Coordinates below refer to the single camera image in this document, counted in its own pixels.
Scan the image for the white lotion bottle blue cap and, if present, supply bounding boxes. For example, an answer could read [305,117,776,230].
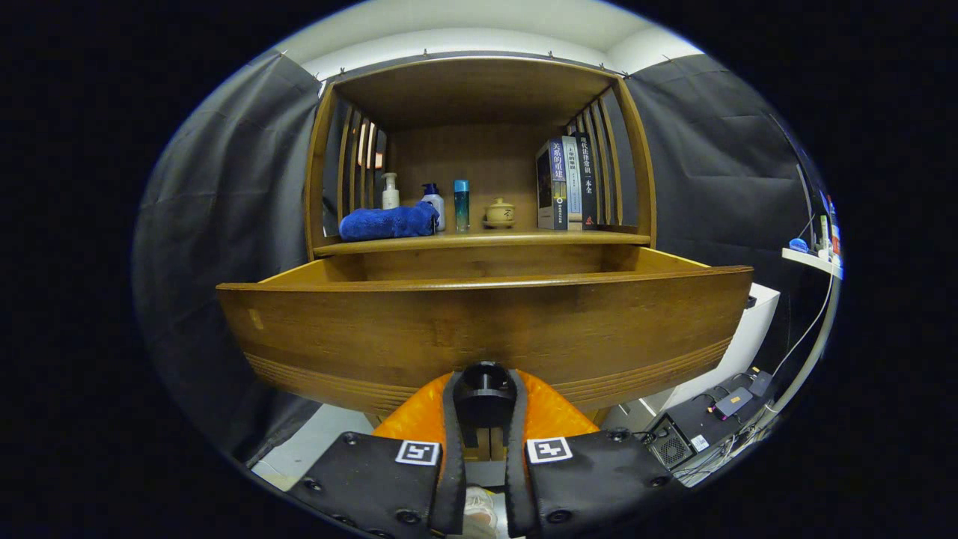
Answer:
[421,183,447,231]

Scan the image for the white box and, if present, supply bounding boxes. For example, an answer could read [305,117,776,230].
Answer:
[621,283,781,431]

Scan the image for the book with black spine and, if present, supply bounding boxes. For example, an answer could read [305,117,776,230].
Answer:
[573,133,599,228]

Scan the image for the book with pale spine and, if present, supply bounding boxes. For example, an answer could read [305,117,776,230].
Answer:
[563,135,583,223]

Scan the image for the wooden drawer with black knob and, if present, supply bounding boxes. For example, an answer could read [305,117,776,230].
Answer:
[217,246,754,429]

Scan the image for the blue towel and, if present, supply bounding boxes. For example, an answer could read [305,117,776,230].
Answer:
[339,201,440,242]

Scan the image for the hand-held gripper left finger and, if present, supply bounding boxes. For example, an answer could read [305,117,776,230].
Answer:
[288,371,469,539]

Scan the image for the book with blue spine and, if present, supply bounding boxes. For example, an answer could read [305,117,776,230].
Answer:
[535,138,570,231]

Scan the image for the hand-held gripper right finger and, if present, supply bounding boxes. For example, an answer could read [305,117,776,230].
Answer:
[503,368,686,539]

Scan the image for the wooden cabinet frame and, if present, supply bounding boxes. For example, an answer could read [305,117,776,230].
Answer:
[303,56,658,279]

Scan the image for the beige lidded teacup with saucer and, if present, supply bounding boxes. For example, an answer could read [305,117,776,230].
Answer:
[482,198,517,229]

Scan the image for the white side desk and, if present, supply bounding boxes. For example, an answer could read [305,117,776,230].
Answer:
[782,247,843,279]

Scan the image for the wooden countertop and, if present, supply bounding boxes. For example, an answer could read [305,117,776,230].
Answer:
[314,225,650,257]

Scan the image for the white cable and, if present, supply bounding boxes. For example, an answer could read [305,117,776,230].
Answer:
[771,269,835,379]

